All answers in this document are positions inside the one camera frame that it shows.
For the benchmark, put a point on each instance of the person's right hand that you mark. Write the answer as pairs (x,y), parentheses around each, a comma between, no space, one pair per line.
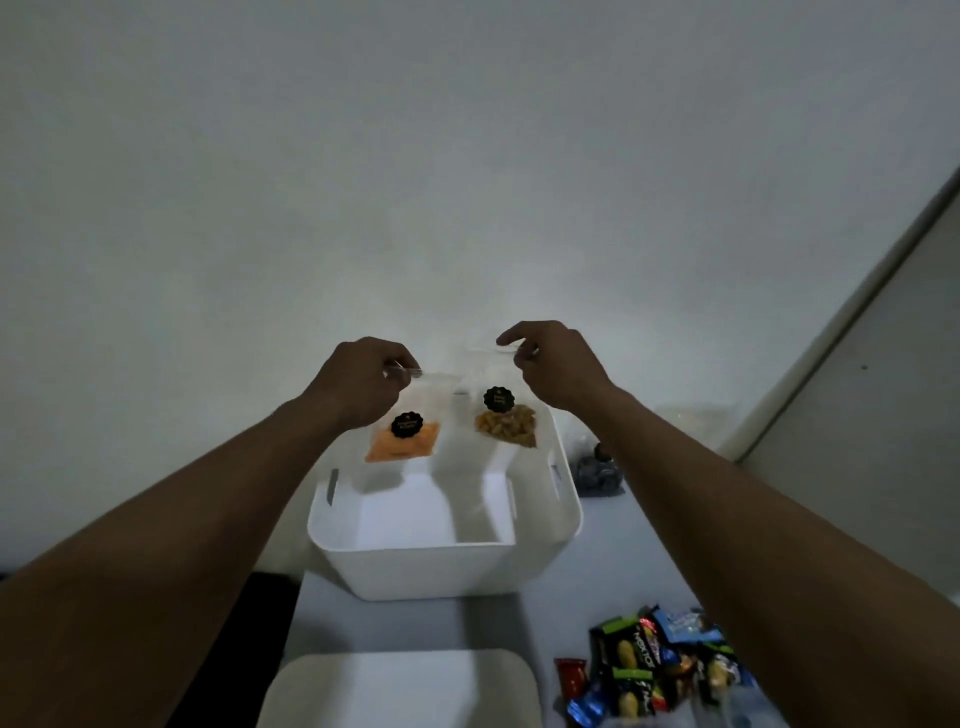
(562,367)

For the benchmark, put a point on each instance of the person's left hand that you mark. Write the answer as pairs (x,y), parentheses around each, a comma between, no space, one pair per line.
(356,386)

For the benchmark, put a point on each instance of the clear bag of orange sticks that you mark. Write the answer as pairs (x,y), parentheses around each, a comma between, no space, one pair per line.
(405,442)

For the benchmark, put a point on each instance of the clear bag of beige curls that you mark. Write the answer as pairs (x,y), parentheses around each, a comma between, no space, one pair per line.
(510,427)

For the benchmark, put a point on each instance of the clear bag of black snacks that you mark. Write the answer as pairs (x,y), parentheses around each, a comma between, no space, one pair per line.
(596,476)

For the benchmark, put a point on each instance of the clear bag of yellow sticks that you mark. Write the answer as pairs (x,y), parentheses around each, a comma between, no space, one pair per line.
(697,420)

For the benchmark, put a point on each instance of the white plastic storage bin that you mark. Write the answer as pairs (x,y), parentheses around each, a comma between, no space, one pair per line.
(442,570)

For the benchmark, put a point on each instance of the white bin lid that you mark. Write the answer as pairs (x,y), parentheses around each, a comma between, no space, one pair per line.
(405,690)

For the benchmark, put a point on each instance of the pile of small snack bars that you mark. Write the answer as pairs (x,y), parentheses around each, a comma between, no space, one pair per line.
(645,667)

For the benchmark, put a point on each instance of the person's right forearm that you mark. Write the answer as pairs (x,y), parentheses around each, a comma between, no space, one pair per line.
(787,570)

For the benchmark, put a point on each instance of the person's left forearm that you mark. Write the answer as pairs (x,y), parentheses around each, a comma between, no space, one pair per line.
(150,570)

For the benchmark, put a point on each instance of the white wooden shelf unit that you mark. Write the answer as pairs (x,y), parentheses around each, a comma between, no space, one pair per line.
(862,420)

